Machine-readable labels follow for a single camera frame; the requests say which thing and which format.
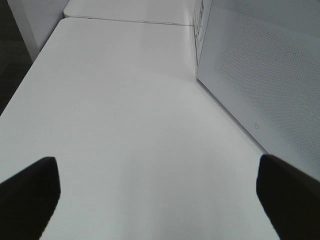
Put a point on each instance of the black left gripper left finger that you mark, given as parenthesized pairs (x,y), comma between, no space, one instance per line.
(28,200)

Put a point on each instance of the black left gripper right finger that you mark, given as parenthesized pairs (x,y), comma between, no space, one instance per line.
(290,199)

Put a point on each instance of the white microwave door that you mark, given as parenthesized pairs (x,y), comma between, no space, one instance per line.
(261,60)

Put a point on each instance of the white cabinet panel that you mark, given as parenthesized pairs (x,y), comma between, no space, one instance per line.
(36,20)

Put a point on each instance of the white microwave oven body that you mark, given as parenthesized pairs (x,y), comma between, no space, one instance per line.
(200,19)

